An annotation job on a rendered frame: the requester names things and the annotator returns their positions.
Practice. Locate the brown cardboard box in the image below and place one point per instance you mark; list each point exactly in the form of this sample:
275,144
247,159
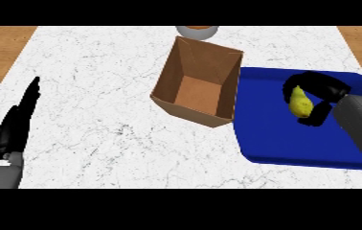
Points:
198,83

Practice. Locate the blue tray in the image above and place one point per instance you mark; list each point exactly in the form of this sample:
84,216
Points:
278,134

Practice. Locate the grey bowl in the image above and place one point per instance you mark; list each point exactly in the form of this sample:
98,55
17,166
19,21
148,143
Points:
197,32

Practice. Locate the yellow pear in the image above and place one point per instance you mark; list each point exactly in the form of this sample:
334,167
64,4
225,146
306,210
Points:
300,104

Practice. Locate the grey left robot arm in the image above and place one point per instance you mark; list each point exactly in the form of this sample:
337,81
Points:
9,173

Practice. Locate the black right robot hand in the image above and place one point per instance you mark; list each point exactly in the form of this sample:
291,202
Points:
322,85

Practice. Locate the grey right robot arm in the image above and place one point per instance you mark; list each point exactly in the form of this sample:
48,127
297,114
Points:
350,119

